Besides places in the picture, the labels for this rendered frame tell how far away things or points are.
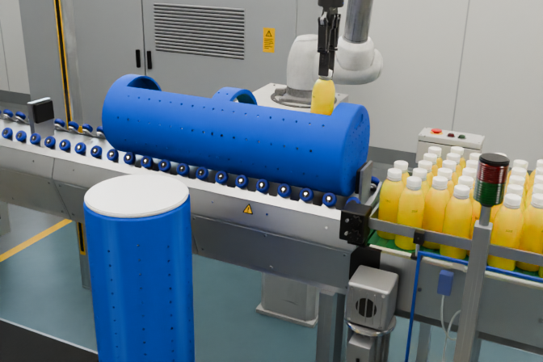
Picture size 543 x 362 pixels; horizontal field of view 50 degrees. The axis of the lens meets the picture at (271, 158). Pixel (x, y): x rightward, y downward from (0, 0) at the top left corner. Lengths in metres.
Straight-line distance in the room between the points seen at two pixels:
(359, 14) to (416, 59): 2.27
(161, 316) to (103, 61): 2.83
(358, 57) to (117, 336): 1.42
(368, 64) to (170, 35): 1.76
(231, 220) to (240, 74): 1.89
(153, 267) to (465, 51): 3.40
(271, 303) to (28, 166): 1.27
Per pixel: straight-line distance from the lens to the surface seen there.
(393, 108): 4.72
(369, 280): 1.58
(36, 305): 3.16
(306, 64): 2.44
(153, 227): 1.53
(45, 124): 2.52
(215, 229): 1.98
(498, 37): 4.52
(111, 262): 1.59
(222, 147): 1.82
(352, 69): 2.45
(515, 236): 1.59
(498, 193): 1.34
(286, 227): 1.83
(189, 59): 3.84
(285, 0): 3.49
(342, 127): 1.68
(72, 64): 2.78
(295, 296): 2.80
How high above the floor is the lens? 1.68
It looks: 20 degrees down
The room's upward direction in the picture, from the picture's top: 1 degrees clockwise
